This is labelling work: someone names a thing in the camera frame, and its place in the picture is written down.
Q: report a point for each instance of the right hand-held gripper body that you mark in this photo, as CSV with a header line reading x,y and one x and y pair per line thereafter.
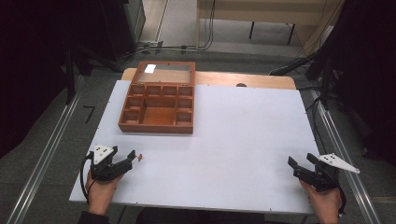
x,y
323,177

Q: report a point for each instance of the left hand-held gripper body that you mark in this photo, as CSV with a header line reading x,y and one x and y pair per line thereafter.
x,y
106,168

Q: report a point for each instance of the small brown object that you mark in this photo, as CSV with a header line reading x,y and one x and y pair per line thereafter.
x,y
140,157

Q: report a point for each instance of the wooden compartment box with lid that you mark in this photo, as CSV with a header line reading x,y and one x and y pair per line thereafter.
x,y
157,116

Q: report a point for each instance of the person's right hand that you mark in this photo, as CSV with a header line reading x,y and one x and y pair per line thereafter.
x,y
325,203

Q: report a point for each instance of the person's left hand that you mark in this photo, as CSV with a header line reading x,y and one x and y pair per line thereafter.
x,y
101,194

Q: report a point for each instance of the person's dark clothing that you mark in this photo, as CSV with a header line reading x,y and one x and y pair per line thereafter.
x,y
218,217

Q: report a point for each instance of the black curtain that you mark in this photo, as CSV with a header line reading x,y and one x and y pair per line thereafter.
x,y
34,62
370,77

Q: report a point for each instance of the dark cabinet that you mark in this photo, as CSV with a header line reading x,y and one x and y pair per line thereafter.
x,y
127,21

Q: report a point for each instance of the beige desk with black legs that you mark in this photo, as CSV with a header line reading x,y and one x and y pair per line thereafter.
x,y
264,12

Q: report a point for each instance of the metal floor rail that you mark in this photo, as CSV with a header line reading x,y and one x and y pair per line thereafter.
x,y
43,158
345,155

